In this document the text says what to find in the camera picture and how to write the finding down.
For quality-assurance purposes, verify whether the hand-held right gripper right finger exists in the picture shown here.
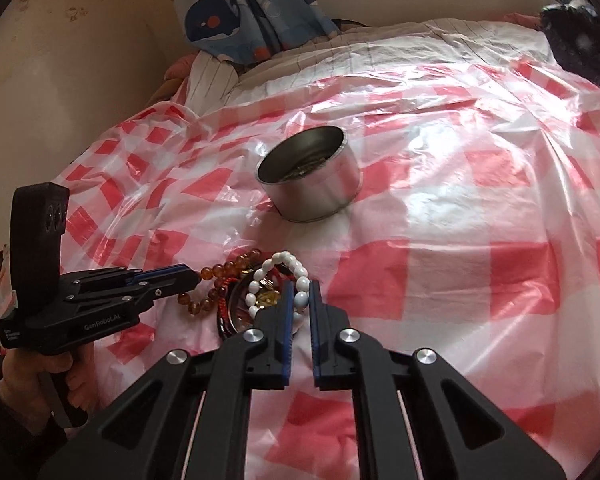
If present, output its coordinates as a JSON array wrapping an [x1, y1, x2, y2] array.
[[310, 280, 566, 480]]

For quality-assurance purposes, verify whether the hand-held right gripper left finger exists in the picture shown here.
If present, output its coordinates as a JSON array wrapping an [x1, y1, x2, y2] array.
[[37, 280, 296, 480]]

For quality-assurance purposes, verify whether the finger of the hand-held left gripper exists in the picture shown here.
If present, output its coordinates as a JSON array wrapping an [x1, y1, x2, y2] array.
[[75, 271, 203, 321], [62, 263, 193, 293]]

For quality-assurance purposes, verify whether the white bead bracelet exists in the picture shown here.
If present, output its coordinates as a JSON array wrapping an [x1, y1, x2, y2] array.
[[245, 252, 311, 322]]

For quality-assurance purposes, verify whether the amber bead bracelet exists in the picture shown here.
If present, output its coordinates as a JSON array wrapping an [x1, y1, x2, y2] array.
[[177, 249, 255, 317]]

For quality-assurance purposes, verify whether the dark bead bracelet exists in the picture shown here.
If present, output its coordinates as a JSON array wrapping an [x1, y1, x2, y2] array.
[[219, 280, 268, 345]]

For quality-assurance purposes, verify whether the red cord bracelet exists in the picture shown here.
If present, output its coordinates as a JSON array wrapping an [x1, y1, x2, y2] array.
[[217, 266, 297, 332]]

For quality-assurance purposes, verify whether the round metal tin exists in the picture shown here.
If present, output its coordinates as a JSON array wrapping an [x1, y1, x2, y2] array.
[[256, 126, 363, 223]]

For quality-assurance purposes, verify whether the person's left forearm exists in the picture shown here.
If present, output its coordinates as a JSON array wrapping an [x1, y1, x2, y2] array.
[[0, 360, 68, 480]]

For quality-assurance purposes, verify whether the person's left hand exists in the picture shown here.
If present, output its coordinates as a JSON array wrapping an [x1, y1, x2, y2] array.
[[0, 342, 98, 417]]

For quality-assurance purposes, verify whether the red white checked plastic sheet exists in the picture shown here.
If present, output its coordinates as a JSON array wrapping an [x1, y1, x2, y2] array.
[[0, 57, 600, 480]]

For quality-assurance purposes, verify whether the pink cloth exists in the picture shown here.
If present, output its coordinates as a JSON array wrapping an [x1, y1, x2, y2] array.
[[162, 52, 202, 82]]

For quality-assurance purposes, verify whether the white striped quilt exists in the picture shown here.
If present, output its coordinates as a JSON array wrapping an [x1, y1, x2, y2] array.
[[187, 17, 566, 111]]

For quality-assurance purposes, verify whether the black bag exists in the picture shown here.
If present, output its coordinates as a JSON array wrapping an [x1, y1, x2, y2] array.
[[540, 2, 600, 106]]

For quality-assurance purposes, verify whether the dull gold chain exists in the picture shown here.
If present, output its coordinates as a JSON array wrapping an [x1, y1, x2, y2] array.
[[279, 159, 328, 181]]

